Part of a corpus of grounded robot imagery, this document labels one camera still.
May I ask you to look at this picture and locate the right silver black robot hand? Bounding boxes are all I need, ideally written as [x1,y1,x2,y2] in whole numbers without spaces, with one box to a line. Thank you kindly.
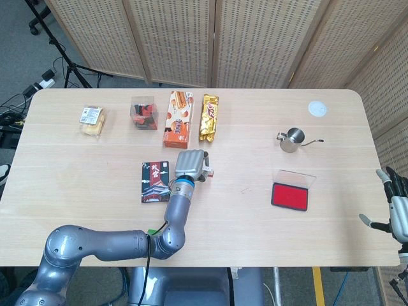
[358,166,408,245]

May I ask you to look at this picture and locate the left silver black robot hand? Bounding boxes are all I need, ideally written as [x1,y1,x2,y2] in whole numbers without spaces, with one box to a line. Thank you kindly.
[173,149,212,183]

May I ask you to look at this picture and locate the orange biscuit box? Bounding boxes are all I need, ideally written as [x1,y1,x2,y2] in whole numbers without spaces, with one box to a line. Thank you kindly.
[163,91,195,150]

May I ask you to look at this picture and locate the black palace print card box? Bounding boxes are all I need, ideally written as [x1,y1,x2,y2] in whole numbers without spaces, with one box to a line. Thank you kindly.
[140,161,173,205]

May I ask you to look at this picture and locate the gold foil snack packet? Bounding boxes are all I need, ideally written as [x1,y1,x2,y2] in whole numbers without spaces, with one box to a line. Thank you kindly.
[198,93,220,143]

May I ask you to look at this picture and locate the clear box orange black pieces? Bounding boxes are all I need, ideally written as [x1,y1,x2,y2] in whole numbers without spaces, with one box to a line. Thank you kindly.
[129,95,159,132]

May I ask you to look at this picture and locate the steel long-spout pitcher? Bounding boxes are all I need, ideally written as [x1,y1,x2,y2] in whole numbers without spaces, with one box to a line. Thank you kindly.
[275,127,324,154]

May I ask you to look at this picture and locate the wrapped yellow cake packet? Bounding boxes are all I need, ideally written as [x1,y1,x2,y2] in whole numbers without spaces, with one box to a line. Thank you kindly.
[78,105,109,138]

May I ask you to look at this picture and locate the red ink pad clear lid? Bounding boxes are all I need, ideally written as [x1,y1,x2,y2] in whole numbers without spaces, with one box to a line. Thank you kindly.
[270,169,317,212]

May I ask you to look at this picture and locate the wooden woven folding screen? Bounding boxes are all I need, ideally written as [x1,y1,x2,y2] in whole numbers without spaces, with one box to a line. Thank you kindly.
[44,0,408,306]

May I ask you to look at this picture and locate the grey robot torso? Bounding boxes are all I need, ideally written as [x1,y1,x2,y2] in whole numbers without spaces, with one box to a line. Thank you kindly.
[127,266,265,306]

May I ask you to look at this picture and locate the white round table grommet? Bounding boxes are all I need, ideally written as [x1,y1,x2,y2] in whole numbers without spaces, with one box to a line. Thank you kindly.
[307,100,328,118]

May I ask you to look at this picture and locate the white table leg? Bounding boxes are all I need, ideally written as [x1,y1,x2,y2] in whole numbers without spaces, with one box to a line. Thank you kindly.
[272,266,283,306]

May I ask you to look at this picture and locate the black tripod stand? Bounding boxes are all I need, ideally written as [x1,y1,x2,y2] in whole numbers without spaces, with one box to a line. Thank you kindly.
[27,0,114,89]

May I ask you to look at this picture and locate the white power strip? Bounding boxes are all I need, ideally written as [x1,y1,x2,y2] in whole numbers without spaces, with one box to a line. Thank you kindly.
[22,69,55,96]

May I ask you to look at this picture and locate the white and black shoe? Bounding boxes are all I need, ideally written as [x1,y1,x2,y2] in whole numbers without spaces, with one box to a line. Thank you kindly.
[0,163,12,185]

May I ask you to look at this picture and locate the black chair caster base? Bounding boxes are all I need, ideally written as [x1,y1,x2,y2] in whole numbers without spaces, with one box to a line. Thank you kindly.
[27,0,50,36]

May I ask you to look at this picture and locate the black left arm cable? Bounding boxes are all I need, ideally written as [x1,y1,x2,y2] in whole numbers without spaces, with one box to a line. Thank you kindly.
[137,219,169,306]

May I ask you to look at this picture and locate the blue floor cable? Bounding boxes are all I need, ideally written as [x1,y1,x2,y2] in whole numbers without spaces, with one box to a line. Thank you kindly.
[118,267,132,306]

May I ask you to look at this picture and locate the black floor cable bundle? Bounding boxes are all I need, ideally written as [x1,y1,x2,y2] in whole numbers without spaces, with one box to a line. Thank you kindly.
[0,92,33,150]

